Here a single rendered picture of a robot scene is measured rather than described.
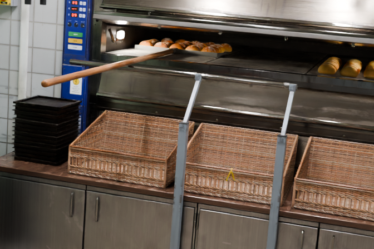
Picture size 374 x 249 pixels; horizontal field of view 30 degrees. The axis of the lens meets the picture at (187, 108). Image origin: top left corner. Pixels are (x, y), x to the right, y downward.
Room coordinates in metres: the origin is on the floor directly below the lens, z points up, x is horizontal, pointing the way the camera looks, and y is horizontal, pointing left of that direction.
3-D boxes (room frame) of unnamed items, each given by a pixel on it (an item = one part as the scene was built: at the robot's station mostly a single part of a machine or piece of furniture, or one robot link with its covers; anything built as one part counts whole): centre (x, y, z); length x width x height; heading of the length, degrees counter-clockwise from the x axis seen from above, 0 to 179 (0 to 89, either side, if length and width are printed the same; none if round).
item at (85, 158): (3.73, 0.28, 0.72); 0.56 x 0.49 x 0.28; 74
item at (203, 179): (3.57, -0.29, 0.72); 0.56 x 0.49 x 0.28; 75
